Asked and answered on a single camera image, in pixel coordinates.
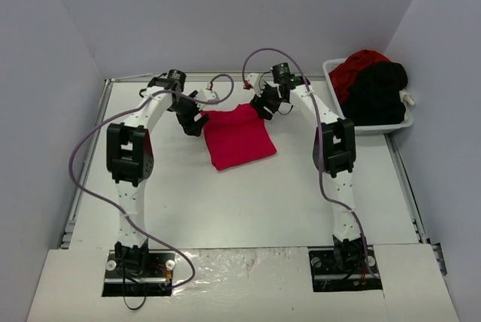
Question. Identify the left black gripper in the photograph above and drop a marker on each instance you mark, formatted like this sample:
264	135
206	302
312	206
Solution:
192	123

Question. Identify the bright red t shirt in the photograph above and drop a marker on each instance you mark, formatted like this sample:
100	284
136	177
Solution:
236	137

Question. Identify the dark red t shirt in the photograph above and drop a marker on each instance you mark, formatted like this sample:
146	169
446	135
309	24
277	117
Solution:
343	76

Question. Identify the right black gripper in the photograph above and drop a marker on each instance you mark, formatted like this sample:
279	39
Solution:
264	104

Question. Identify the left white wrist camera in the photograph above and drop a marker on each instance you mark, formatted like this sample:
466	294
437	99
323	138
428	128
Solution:
207	97

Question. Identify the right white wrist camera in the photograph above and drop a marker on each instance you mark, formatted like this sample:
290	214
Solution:
255	82

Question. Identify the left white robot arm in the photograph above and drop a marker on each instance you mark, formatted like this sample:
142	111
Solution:
130	157

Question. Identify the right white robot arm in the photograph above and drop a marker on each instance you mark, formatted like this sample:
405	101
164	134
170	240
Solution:
334	151

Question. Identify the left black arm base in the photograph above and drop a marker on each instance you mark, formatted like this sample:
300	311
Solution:
154	280

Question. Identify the white garment piece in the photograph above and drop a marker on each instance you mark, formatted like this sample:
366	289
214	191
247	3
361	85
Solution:
406	98

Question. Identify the white plastic laundry basket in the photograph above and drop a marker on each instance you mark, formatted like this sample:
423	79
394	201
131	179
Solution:
328	66

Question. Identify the black t shirt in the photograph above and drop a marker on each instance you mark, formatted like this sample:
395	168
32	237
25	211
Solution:
374	97

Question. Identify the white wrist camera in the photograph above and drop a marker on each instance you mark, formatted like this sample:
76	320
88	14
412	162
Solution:
207	97
255	82

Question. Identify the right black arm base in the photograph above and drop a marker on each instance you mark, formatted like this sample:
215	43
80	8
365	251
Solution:
328	277

